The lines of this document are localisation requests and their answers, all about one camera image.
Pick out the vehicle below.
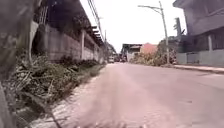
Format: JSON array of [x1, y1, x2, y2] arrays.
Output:
[[107, 56, 116, 64]]

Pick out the building with dark roof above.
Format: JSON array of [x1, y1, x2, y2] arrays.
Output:
[[120, 43, 143, 63]]

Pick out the bushes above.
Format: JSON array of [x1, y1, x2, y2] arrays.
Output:
[[129, 49, 178, 67]]

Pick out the pink building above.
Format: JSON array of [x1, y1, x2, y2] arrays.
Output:
[[139, 42, 158, 56]]

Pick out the grey concrete road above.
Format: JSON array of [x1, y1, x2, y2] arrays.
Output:
[[29, 62, 224, 128]]

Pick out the street lamp pole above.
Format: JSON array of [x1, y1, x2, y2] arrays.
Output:
[[137, 0, 171, 64]]

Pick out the dark building with eaves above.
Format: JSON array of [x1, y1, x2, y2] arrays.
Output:
[[33, 0, 106, 48]]

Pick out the heap of cut plants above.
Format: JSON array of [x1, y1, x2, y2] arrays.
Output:
[[3, 53, 106, 118]]

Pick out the concrete pavement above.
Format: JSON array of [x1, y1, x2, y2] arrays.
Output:
[[161, 63, 224, 75]]

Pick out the grey two-storey building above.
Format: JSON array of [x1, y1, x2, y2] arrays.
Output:
[[172, 0, 224, 54]]

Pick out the grey block wall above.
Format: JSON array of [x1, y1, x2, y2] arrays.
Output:
[[29, 21, 106, 64]]

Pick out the overhead wires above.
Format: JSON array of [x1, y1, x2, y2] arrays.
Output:
[[86, 0, 108, 44]]

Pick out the grey low wall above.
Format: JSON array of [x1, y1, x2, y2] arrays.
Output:
[[176, 49, 224, 68]]

